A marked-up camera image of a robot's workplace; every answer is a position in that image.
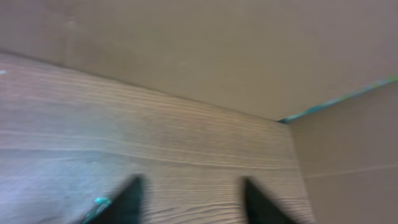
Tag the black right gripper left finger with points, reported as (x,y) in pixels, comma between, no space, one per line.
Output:
(125,208)

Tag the teal strip between cardboard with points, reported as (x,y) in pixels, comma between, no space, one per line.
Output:
(339,99)

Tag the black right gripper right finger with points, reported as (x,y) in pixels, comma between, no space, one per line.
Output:
(259,208)

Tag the light green tissue pack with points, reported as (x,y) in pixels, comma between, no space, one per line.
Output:
(100,204)

